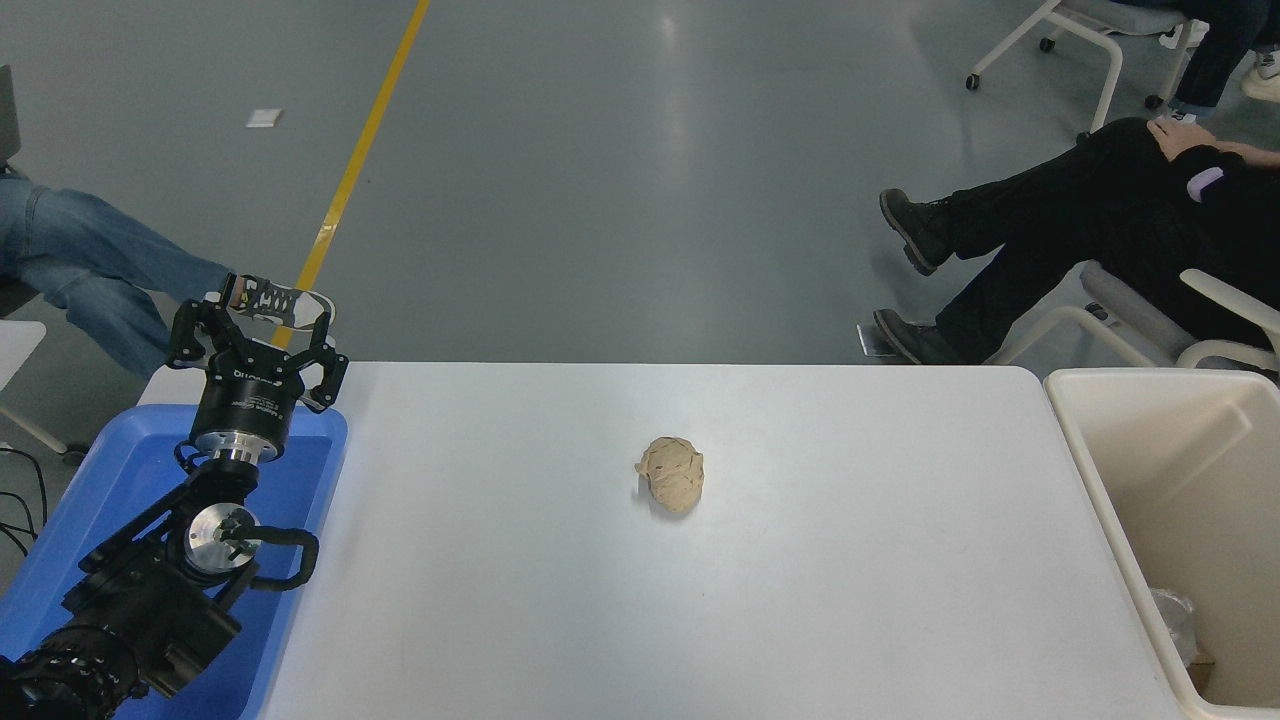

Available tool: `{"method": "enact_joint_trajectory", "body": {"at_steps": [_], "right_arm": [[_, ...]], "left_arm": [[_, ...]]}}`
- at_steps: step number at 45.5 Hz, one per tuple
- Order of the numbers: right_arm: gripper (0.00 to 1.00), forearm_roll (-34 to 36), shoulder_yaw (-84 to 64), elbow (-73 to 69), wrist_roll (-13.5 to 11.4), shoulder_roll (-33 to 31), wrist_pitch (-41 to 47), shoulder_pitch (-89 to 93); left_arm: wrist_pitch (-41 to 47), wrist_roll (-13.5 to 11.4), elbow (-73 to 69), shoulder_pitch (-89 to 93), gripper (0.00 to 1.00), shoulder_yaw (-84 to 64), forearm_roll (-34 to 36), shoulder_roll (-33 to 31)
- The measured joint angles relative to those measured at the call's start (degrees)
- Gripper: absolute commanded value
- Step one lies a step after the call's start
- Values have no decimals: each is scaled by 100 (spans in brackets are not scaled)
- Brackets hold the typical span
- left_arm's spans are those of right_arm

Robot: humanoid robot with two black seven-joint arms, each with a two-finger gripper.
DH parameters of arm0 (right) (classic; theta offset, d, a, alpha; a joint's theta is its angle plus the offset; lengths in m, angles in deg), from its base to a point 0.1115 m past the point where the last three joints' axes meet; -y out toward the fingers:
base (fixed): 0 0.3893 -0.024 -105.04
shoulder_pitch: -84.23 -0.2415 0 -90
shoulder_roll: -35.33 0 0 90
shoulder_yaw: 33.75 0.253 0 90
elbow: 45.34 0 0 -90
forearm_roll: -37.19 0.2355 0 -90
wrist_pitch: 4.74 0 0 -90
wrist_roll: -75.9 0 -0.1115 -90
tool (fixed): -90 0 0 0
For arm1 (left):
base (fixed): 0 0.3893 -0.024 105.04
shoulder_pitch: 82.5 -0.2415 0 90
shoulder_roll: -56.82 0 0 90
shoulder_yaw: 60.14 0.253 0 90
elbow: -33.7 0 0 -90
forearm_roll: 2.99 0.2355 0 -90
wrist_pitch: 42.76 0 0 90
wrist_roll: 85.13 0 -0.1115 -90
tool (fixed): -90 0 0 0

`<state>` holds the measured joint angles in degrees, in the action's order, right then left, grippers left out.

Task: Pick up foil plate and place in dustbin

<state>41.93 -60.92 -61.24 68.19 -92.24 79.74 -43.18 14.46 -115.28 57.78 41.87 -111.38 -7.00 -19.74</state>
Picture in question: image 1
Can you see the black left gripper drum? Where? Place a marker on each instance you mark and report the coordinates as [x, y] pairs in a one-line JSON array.
[[250, 400]]

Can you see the silver foil plate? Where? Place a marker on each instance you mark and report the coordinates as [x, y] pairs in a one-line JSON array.
[[1173, 625]]

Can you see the person's hand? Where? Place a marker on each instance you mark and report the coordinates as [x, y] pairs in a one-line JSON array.
[[1180, 135]]

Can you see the person in jeans seat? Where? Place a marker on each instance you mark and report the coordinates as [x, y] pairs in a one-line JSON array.
[[80, 260]]

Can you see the blue plastic tray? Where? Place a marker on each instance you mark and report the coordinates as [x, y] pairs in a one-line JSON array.
[[130, 470]]

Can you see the white side table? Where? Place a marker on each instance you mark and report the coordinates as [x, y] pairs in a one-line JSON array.
[[15, 345]]

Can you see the crumpled tan paper ball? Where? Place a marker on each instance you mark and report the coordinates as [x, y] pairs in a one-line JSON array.
[[672, 475]]

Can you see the person beside bin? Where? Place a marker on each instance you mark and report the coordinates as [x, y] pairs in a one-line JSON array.
[[1080, 220]]

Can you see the grey white office chair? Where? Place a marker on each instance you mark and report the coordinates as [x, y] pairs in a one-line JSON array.
[[1130, 310]]

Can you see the white wheeled chair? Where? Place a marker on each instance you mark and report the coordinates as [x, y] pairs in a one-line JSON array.
[[1110, 15]]

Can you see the large pale bin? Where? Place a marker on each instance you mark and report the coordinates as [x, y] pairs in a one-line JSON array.
[[1200, 450]]

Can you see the brown cardboard piece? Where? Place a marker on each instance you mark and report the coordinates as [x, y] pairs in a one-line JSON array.
[[1202, 672]]

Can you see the person on wheeled chair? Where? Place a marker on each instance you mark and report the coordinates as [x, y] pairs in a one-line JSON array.
[[1215, 50]]

